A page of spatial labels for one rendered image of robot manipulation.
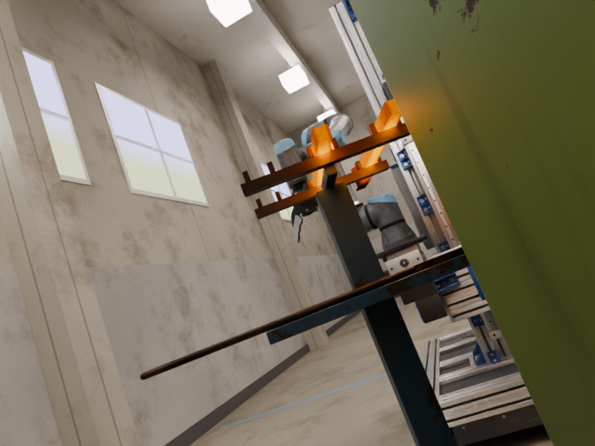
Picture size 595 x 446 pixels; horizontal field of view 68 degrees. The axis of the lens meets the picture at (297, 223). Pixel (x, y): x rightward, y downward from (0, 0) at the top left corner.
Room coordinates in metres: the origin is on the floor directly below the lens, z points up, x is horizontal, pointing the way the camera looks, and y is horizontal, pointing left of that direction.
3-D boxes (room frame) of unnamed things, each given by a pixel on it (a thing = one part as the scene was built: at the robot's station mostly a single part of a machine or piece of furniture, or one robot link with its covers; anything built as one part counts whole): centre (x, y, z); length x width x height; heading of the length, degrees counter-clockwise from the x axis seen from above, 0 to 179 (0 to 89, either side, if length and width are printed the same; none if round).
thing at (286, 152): (1.47, -0.06, 1.23); 0.09 x 0.08 x 0.11; 157
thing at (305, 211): (1.48, -0.06, 1.07); 0.09 x 0.08 x 0.12; 165
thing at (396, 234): (1.88, -0.37, 0.87); 0.15 x 0.15 x 0.10
